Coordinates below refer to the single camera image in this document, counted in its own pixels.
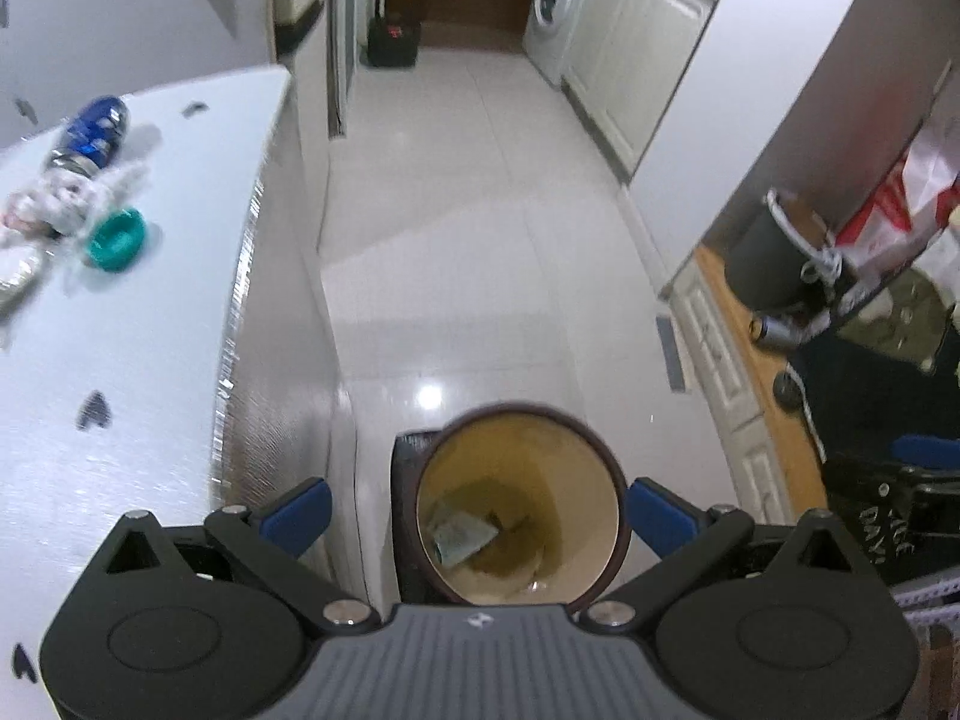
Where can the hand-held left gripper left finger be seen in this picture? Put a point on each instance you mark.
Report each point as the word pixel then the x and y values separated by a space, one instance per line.
pixel 300 514

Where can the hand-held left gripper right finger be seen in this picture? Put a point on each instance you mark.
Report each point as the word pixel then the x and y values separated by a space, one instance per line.
pixel 660 514

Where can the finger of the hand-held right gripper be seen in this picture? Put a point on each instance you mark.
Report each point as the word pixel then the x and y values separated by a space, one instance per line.
pixel 930 450

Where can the brown-rimmed yellow trash bin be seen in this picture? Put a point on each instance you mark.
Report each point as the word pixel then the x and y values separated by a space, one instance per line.
pixel 525 450

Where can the teal round lid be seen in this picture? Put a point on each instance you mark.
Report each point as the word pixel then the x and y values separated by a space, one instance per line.
pixel 116 240

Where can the white wrapper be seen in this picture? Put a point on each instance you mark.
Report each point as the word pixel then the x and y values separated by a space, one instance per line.
pixel 16 277

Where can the clear plastic wrapper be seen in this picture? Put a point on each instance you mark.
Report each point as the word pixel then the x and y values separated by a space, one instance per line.
pixel 60 199

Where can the crushed blue drink can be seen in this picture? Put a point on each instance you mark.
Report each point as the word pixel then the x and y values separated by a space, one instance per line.
pixel 91 131

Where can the black bear-print cloth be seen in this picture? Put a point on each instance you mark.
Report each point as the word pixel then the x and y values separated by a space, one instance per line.
pixel 862 405

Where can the black round object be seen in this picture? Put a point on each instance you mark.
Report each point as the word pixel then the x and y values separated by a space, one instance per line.
pixel 787 390

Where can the low white cabinet wooden top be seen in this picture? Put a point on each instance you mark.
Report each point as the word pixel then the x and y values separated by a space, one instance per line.
pixel 772 405

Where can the grey metal floor strip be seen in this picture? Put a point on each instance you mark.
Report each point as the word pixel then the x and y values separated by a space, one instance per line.
pixel 671 352

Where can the folded paper scrap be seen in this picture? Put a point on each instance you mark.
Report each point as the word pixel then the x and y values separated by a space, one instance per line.
pixel 461 532

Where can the metal spray can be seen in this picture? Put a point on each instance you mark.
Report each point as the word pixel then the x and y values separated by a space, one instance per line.
pixel 772 330

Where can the white heart-print tablecloth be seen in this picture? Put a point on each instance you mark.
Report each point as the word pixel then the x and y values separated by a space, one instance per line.
pixel 112 360

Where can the red and white bag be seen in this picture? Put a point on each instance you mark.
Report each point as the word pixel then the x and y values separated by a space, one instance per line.
pixel 900 195

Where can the white kitchen base cabinets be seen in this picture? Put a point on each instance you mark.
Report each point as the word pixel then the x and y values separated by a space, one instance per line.
pixel 637 52

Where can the black floor heater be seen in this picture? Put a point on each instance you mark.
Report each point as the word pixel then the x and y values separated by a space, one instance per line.
pixel 394 45

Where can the brown doormat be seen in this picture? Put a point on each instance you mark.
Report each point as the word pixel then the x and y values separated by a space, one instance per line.
pixel 472 37

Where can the white washing machine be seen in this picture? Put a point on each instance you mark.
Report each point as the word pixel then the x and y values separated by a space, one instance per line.
pixel 555 7

